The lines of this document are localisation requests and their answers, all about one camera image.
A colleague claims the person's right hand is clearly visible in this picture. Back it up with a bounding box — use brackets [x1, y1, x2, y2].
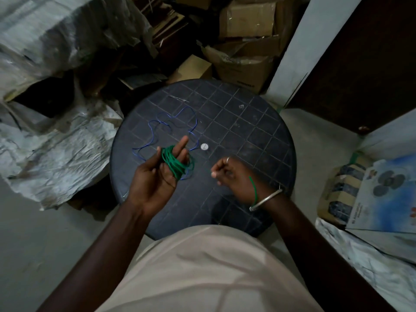
[211, 156, 261, 209]

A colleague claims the beige shirt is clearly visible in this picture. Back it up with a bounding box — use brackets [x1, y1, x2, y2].
[96, 224, 325, 312]

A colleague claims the plastic-wrapped bundle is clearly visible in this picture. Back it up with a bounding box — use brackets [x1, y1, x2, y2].
[0, 0, 158, 102]

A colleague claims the round black plastic stool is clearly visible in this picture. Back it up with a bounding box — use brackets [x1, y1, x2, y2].
[109, 79, 296, 241]

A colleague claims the person's right forearm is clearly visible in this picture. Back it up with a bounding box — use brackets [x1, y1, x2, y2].
[251, 189, 402, 312]

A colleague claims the stack of flat cardboard sheets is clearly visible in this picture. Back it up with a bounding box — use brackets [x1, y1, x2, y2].
[142, 0, 190, 50]

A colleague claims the tall brown cardboard box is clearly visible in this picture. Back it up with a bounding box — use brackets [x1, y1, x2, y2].
[275, 0, 307, 59]

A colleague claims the dark brown door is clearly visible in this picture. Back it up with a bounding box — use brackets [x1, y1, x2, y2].
[285, 0, 416, 135]

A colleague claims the crumpled white woven sack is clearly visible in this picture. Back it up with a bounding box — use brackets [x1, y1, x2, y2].
[0, 100, 125, 211]

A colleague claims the closed brown cardboard box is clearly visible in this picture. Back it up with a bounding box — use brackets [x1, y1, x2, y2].
[218, 1, 277, 40]

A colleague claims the green wire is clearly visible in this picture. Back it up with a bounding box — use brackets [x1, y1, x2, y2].
[161, 145, 260, 207]

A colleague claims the large open cardboard box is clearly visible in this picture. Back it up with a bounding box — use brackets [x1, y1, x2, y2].
[201, 35, 283, 94]

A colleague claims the silver bangle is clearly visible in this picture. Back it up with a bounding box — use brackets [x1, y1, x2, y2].
[249, 188, 284, 212]

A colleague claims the brown box with dark straps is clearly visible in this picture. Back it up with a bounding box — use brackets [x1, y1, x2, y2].
[317, 164, 369, 228]

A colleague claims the person's left forearm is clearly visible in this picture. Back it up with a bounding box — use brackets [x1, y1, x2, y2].
[35, 198, 154, 312]

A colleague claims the small tan cardboard box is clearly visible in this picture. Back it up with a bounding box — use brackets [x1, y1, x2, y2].
[166, 54, 214, 85]

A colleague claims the person's left hand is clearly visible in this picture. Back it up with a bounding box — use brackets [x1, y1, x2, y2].
[129, 136, 191, 214]

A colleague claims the blue white fan box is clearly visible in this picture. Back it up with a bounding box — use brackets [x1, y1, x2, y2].
[344, 154, 416, 264]

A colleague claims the blue wire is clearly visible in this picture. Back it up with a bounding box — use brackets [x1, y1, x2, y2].
[131, 106, 200, 180]

